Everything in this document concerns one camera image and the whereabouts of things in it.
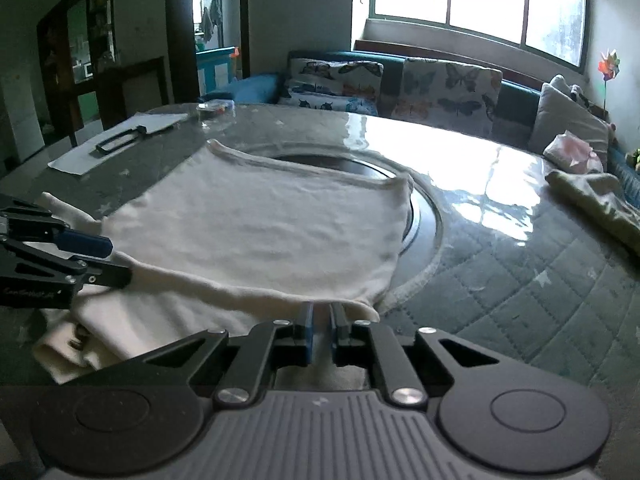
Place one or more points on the cream white sweater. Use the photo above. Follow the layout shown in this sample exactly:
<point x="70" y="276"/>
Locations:
<point x="225" y="241"/>

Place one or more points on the dark wooden side table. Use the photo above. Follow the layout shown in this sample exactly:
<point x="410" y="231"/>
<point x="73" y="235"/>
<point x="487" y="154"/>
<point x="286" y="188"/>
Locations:
<point x="127" y="90"/>

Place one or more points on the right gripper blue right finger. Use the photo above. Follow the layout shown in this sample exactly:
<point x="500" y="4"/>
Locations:
<point x="375" y="348"/>

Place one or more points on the colourful pinwheel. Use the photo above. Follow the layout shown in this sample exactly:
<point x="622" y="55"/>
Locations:
<point x="609" y="68"/>

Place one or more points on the small clear card box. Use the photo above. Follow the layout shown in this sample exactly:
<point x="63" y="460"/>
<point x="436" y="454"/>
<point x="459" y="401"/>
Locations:
<point x="214" y="108"/>

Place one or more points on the teal white cabinet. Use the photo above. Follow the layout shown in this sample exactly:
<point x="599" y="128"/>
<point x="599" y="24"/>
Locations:
<point x="216" y="68"/>

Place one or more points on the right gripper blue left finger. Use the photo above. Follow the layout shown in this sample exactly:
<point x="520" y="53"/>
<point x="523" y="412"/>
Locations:
<point x="268" y="347"/>

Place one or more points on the plush toy bear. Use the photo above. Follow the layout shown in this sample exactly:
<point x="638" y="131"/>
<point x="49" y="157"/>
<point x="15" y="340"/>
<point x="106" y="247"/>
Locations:
<point x="632" y="160"/>

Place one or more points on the round black induction cooktop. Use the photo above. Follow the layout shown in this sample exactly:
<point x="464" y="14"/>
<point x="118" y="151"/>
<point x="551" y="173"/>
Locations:
<point x="410" y="201"/>

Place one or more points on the black rectangular frame tool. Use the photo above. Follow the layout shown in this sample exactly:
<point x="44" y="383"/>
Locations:
<point x="124" y="139"/>

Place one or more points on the butterfly pillow near window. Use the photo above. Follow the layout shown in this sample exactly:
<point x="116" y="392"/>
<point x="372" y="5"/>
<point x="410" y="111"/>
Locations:
<point x="449" y="95"/>

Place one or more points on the butterfly pillow lying low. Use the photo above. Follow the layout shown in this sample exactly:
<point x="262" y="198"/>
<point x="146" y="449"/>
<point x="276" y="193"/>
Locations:
<point x="351" y="86"/>

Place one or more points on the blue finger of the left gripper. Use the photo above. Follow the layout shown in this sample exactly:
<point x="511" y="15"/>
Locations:
<point x="40" y="226"/>
<point x="89" y="271"/>

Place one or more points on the pink folded garment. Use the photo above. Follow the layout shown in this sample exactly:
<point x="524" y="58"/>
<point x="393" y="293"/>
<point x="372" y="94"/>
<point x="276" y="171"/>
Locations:
<point x="572" y="155"/>

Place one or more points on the green quilted star tablecloth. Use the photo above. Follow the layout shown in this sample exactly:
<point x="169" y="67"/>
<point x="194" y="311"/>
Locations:
<point x="498" y="258"/>

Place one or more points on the grey plain cushion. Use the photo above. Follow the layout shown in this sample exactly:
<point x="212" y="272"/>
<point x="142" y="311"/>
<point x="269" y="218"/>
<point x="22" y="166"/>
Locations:
<point x="557" y="112"/>

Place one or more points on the white paper sheet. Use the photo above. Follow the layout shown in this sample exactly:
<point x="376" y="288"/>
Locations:
<point x="81" y="160"/>

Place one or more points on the teal sofa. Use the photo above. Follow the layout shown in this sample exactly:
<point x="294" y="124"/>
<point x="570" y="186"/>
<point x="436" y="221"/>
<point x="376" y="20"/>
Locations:
<point x="514" y="112"/>

